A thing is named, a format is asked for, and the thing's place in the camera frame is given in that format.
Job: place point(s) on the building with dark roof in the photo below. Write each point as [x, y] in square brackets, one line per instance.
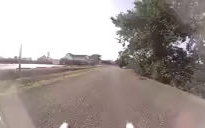
[78, 59]

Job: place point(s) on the grey asphalt road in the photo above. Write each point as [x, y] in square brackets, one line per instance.
[106, 96]

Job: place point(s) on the row of trees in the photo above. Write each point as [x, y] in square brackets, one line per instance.
[163, 43]

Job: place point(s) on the robot's own part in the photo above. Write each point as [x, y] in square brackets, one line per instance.
[130, 125]
[63, 125]

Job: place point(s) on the grass verge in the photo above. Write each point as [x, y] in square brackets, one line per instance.
[30, 80]

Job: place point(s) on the pale water surface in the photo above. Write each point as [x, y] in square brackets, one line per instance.
[20, 66]

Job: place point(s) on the distant tree line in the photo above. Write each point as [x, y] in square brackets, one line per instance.
[20, 60]

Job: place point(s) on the utility pole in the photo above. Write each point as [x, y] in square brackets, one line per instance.
[20, 56]

